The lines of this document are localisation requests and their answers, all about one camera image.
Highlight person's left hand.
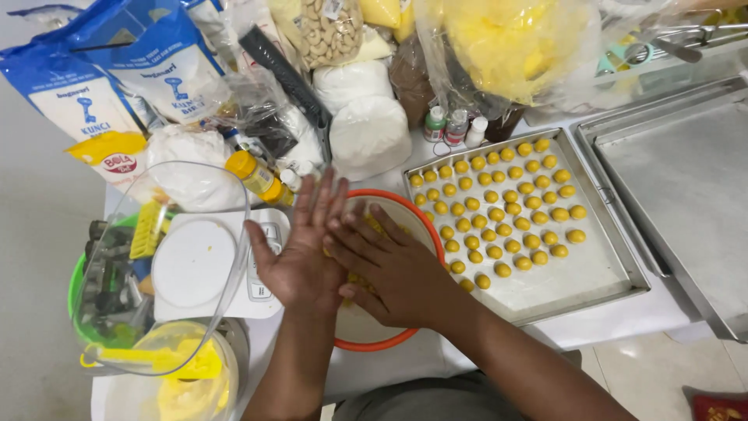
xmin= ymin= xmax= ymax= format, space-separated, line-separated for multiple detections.
xmin=244 ymin=166 xmax=350 ymax=317

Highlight person's right hand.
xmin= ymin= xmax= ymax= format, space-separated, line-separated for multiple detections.
xmin=324 ymin=203 xmax=468 ymax=332

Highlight white digital kitchen scale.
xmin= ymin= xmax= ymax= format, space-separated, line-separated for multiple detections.
xmin=152 ymin=208 xmax=292 ymax=323

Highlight yellow dough lump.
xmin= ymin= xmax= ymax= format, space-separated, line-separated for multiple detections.
xmin=346 ymin=213 xmax=410 ymax=293

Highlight orange rimmed white bowl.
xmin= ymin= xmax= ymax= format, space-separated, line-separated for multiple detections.
xmin=326 ymin=188 xmax=446 ymax=353

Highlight yellow capped flavouring bottle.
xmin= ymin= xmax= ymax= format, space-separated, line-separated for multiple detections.
xmin=225 ymin=150 xmax=276 ymax=195
xmin=259 ymin=178 xmax=296 ymax=208

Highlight rows of yellow dough balls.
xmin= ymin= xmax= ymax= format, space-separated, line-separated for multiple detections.
xmin=409 ymin=138 xmax=587 ymax=293

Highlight person's grey trousers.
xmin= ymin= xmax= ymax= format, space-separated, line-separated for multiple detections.
xmin=332 ymin=370 xmax=529 ymax=421

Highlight yellow plastic spatula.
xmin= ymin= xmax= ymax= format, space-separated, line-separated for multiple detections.
xmin=79 ymin=338 xmax=223 ymax=381

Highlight round white flour bag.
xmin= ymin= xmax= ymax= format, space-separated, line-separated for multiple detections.
xmin=312 ymin=60 xmax=396 ymax=115
xmin=329 ymin=96 xmax=413 ymax=182

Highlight clear bag of white powder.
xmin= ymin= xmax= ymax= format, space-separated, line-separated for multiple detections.
xmin=145 ymin=124 xmax=247 ymax=212

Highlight yellow plastic comb tool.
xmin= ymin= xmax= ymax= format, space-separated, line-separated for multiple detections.
xmin=129 ymin=200 xmax=171 ymax=260

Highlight red labelled colouring bottle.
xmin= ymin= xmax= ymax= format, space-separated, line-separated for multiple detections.
xmin=443 ymin=109 xmax=470 ymax=147

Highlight white colouring bottle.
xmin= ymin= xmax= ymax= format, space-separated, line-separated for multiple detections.
xmin=464 ymin=116 xmax=489 ymax=149

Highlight clear tub of yellow butter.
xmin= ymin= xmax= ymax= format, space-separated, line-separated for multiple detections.
xmin=102 ymin=320 xmax=241 ymax=421

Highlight small steel baking tray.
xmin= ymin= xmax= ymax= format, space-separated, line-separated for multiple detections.
xmin=402 ymin=127 xmax=652 ymax=327

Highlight heap of metal cookie cutters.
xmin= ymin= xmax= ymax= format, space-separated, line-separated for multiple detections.
xmin=82 ymin=220 xmax=154 ymax=343

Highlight bag of brown powder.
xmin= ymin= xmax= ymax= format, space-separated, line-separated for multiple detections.
xmin=388 ymin=34 xmax=438 ymax=131

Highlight black item in clear bag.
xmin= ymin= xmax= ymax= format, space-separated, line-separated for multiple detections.
xmin=231 ymin=23 xmax=333 ymax=161

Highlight clear plastic scale bowl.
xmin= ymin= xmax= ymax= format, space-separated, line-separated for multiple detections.
xmin=71 ymin=161 xmax=252 ymax=377

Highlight white tablecloth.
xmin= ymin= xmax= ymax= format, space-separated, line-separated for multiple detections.
xmin=90 ymin=111 xmax=716 ymax=421

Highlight yellow white packet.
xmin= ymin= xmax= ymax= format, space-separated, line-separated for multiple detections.
xmin=65 ymin=131 xmax=152 ymax=195

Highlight green plastic bowl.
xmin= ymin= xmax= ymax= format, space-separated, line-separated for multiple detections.
xmin=67 ymin=213 xmax=154 ymax=347

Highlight bag of cashew nuts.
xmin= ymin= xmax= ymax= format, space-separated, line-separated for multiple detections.
xmin=291 ymin=0 xmax=365 ymax=72

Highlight blue white flour bag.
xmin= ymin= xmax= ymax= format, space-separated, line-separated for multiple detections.
xmin=0 ymin=42 xmax=150 ymax=145
xmin=35 ymin=0 xmax=233 ymax=126

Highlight large clear bag yellow contents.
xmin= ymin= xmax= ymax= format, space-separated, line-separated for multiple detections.
xmin=414 ymin=0 xmax=667 ymax=120

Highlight yellow packets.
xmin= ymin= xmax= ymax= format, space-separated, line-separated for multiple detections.
xmin=358 ymin=0 xmax=417 ymax=44

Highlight large steel baking tray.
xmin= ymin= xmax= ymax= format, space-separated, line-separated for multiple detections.
xmin=575 ymin=76 xmax=748 ymax=344

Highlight red patterned mat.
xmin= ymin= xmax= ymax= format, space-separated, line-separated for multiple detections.
xmin=683 ymin=385 xmax=748 ymax=421

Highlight metal rack with utensils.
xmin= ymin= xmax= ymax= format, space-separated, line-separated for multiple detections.
xmin=628 ymin=20 xmax=748 ymax=66

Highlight teal handled scissors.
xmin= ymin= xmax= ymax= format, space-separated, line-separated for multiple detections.
xmin=595 ymin=39 xmax=656 ymax=78

